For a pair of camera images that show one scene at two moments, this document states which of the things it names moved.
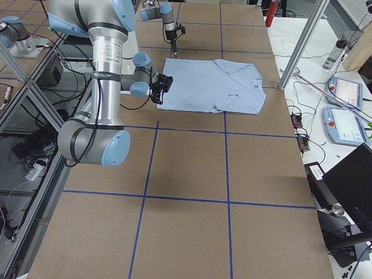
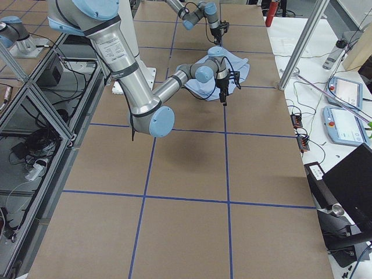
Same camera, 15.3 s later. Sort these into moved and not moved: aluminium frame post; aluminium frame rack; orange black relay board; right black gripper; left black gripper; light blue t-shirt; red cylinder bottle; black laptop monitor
Moved: right black gripper; light blue t-shirt; left black gripper
Not moved: aluminium frame post; orange black relay board; black laptop monitor; aluminium frame rack; red cylinder bottle
